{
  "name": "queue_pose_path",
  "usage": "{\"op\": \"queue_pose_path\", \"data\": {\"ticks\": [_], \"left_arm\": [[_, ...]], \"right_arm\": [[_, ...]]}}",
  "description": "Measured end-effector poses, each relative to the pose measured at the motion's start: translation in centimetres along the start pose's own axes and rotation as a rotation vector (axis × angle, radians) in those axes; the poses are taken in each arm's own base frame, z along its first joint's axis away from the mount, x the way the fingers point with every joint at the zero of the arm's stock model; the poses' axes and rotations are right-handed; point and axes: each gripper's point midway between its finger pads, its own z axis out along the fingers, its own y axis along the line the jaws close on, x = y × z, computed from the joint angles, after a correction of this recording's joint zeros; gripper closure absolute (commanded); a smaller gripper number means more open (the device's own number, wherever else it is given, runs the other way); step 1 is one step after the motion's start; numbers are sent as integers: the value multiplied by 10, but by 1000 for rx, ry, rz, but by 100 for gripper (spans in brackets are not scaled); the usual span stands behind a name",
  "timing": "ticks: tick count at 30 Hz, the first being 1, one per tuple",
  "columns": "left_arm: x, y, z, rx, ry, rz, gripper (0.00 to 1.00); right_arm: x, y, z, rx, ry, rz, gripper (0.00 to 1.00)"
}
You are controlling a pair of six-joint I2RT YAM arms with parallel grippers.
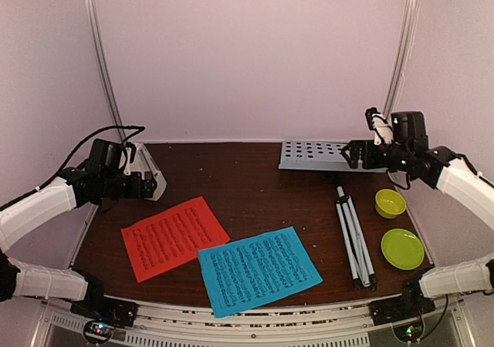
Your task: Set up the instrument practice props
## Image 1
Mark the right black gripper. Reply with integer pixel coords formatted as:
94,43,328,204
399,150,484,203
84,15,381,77
341,140,411,172

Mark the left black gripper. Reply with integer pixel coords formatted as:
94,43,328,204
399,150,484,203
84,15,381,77
101,170,156,198

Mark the white folding music stand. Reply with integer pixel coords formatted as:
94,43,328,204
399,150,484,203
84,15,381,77
279,140,377,291

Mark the blue sheet music page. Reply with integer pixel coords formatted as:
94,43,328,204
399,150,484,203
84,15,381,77
198,227,323,318

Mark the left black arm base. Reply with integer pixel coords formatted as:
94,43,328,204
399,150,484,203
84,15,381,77
70,285,138,328

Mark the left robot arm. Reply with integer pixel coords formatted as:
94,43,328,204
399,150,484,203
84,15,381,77
1,139,167,319

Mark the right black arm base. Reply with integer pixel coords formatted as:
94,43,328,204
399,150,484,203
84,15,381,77
369,280,435,326

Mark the white wedge-shaped holder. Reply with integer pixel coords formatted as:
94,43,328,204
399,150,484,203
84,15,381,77
126,143,167,201

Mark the red sheet music page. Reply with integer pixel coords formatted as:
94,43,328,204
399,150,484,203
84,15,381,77
121,197,230,283

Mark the yellow-green plastic bowl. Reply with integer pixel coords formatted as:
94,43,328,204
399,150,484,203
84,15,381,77
375,189,407,219

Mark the yellow-green plastic plate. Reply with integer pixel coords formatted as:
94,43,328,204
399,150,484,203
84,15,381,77
381,228,425,271

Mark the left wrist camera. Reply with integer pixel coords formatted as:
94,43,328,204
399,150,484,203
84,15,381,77
121,142,137,176

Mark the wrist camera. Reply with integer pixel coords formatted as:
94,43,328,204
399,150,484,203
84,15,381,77
365,107,393,146
121,142,137,176

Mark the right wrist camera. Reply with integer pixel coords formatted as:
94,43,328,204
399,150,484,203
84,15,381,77
365,107,393,146

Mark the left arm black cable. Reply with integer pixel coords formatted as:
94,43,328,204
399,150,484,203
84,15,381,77
46,124,147,186

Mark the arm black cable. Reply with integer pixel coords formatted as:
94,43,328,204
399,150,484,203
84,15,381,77
46,124,147,186
385,157,479,190

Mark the right aluminium corner post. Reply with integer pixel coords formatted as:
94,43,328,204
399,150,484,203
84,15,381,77
383,0,419,116

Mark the aluminium corner post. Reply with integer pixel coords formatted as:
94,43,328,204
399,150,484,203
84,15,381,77
84,0,123,126
383,0,419,116

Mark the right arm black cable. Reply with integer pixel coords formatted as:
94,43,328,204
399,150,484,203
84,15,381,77
385,157,479,190

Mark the left aluminium corner post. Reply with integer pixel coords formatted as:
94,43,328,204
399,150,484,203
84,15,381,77
84,0,123,126

